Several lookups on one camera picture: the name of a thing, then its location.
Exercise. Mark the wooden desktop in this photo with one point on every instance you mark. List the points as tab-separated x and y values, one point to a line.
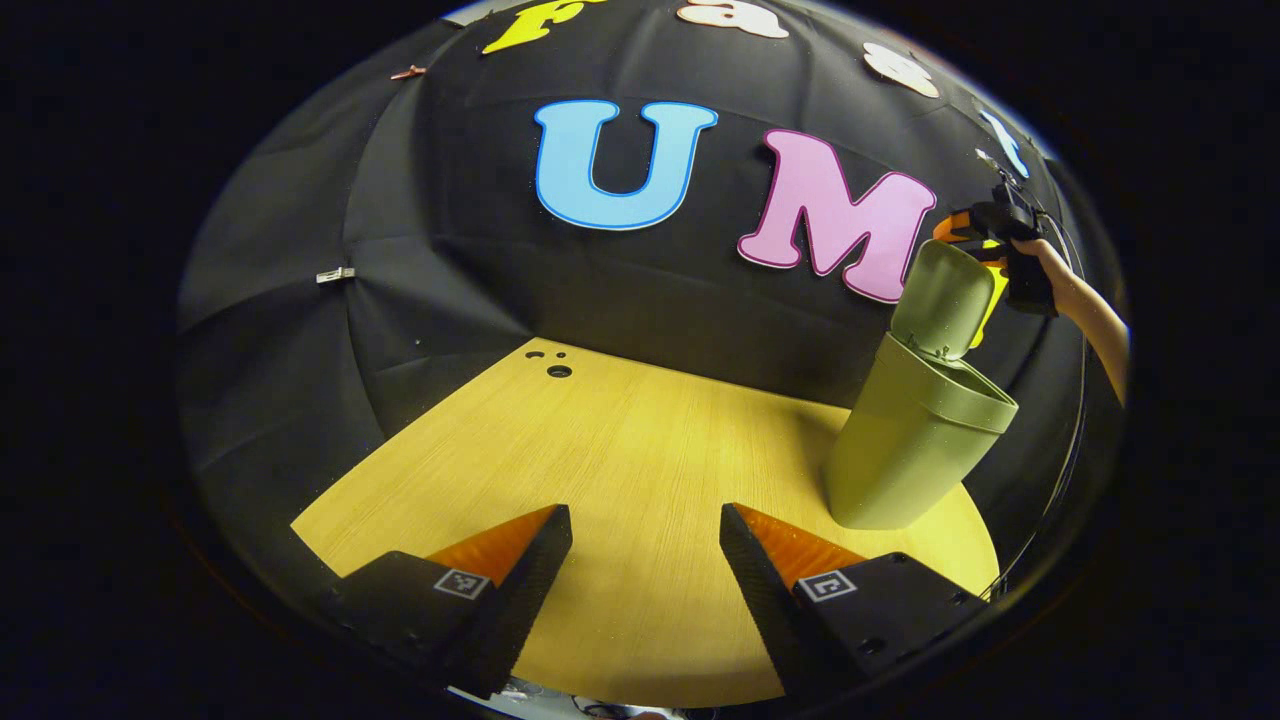
620	450

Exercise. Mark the copper metal clip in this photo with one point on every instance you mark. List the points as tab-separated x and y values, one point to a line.
408	72

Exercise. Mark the silver metal clip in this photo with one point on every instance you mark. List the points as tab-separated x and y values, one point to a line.
335	275

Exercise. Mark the green desktop garbage bin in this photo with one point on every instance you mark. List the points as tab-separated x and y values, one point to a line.
915	450

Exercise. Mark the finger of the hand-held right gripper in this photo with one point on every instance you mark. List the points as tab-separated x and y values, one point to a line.
950	227

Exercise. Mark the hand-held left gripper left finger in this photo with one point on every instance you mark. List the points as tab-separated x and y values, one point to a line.
528	592

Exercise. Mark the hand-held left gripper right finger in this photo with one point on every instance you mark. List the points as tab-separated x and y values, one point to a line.
762	592

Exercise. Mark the black backdrop cloth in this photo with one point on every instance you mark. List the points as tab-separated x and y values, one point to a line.
600	300

